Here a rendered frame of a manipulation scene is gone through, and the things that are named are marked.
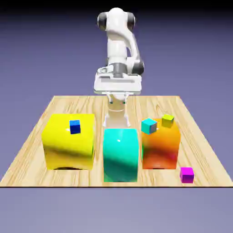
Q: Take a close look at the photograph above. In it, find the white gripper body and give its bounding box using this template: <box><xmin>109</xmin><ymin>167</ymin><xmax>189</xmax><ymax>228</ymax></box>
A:
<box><xmin>93</xmin><ymin>72</ymin><xmax>142</xmax><ymax>96</ymax></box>

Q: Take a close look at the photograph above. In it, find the small cyan cube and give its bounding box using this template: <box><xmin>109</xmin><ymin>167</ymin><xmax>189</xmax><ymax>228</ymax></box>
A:
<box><xmin>141</xmin><ymin>117</ymin><xmax>158</xmax><ymax>135</ymax></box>

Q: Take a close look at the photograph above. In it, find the small blue cube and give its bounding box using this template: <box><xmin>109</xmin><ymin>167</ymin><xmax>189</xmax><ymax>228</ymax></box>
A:
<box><xmin>69</xmin><ymin>119</ymin><xmax>81</xmax><ymax>135</ymax></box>

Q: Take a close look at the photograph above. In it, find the small olive yellow cube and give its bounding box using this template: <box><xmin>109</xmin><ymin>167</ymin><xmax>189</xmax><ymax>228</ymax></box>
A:
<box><xmin>161</xmin><ymin>114</ymin><xmax>175</xmax><ymax>128</ymax></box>

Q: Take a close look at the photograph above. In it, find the small magenta cube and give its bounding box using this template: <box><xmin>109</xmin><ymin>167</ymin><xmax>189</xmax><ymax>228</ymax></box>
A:
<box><xmin>179</xmin><ymin>167</ymin><xmax>195</xmax><ymax>184</ymax></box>

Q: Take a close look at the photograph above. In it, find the large teal box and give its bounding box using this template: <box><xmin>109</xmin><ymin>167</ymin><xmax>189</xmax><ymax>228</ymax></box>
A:
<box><xmin>103</xmin><ymin>128</ymin><xmax>139</xmax><ymax>183</ymax></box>

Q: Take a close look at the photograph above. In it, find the large orange box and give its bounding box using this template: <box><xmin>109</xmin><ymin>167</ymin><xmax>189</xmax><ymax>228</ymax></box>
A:
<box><xmin>141</xmin><ymin>117</ymin><xmax>182</xmax><ymax>170</ymax></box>

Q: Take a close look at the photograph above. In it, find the large yellow box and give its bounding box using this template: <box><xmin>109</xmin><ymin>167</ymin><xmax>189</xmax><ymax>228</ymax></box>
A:
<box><xmin>41</xmin><ymin>113</ymin><xmax>96</xmax><ymax>171</ymax></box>

